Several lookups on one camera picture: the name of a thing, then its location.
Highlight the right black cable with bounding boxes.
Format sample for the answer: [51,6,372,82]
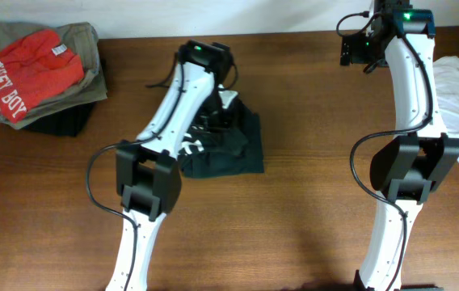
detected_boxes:
[335,11,435,291]

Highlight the left black cable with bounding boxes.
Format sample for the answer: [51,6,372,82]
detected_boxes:
[85,52,238,291]

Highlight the olive folded garment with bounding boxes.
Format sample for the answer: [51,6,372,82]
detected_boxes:
[0,22,107,129]

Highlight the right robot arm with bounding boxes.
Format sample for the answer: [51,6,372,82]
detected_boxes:
[340,0,459,291]

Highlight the dark green Nike t-shirt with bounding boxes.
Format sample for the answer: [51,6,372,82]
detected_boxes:
[178,99,264,179]

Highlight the red folded printed shirt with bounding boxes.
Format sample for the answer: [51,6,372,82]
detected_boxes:
[0,29,84,124]

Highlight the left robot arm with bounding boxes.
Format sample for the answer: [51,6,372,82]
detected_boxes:
[107,40,238,290]

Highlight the black cable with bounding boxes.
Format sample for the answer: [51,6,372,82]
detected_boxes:
[85,52,238,291]
[335,11,435,291]

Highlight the black folded garment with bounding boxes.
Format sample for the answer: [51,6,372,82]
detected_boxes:
[23,105,93,136]

